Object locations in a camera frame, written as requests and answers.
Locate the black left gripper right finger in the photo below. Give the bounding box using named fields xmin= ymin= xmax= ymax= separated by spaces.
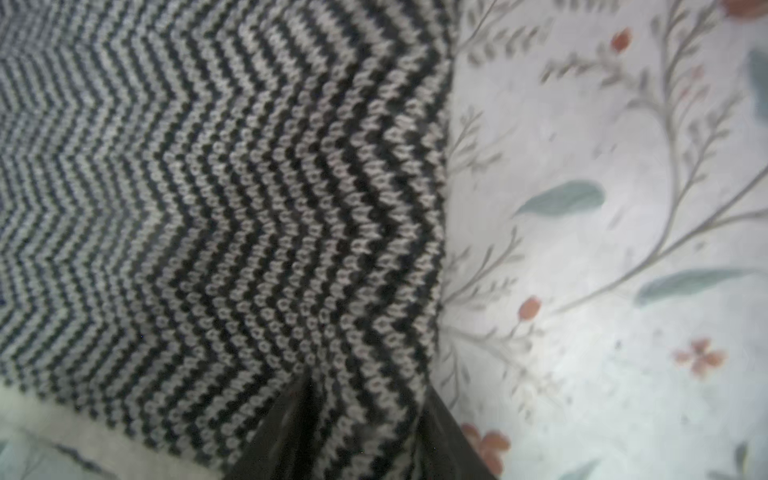
xmin=416 ymin=386 xmax=495 ymax=480

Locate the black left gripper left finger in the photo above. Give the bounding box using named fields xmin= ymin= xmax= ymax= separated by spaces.
xmin=224 ymin=372 xmax=314 ymax=480

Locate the black white zigzag scarf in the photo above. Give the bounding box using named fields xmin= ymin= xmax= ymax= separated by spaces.
xmin=1 ymin=1 xmax=458 ymax=479

